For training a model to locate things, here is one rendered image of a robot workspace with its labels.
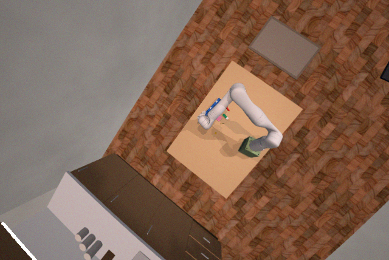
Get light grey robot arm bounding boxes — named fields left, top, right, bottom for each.
left=197, top=83, right=283, bottom=151

